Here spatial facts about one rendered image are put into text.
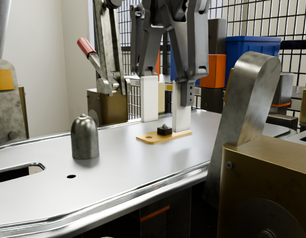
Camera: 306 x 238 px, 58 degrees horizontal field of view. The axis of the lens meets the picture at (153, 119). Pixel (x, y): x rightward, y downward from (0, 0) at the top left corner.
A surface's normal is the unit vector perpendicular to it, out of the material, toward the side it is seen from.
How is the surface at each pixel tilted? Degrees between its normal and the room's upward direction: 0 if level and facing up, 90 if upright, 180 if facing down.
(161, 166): 0
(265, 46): 90
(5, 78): 78
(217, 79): 90
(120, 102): 90
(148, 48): 108
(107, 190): 0
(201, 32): 85
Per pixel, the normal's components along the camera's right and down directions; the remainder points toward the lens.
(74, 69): -0.57, 0.19
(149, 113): 0.63, 0.18
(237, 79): -0.77, 0.15
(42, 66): 0.82, 0.13
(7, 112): 0.62, -0.03
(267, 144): 0.00, -0.97
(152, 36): 0.60, 0.48
